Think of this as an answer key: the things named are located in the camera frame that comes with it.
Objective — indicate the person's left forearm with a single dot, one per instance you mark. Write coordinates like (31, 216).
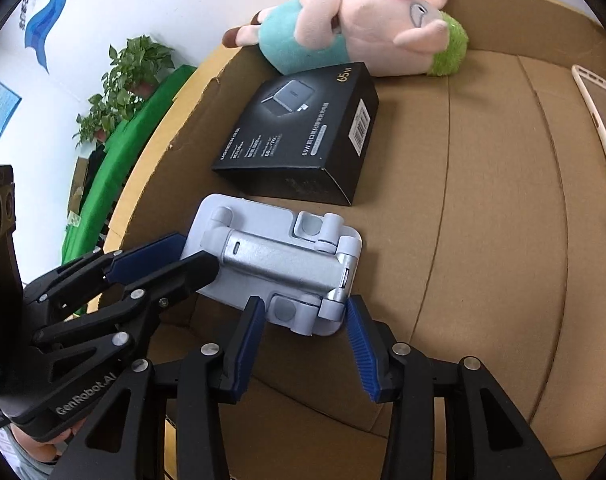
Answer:
(48, 452)

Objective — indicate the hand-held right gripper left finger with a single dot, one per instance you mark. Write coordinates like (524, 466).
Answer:
(245, 350)

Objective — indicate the potted green plant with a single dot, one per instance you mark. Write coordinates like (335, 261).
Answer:
(128, 75)

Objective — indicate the blue wave wall decal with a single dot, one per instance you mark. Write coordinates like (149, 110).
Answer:
(48, 15)

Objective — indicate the blue wall notice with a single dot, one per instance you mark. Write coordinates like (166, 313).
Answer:
(0, 107)

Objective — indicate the white phone case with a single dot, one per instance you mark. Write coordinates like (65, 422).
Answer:
(595, 110)

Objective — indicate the black charger box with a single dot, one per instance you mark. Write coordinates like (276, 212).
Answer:
(293, 135)

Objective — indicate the cardboard box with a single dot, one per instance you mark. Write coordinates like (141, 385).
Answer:
(483, 210)

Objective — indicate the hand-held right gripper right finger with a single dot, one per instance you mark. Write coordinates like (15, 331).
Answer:
(363, 355)

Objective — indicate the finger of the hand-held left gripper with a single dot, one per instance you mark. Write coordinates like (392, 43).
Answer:
(143, 257)
(183, 277)

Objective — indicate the pig plush toy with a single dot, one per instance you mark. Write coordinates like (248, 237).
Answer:
(373, 25)

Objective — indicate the grey folding phone stand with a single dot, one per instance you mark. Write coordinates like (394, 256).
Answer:
(283, 265)

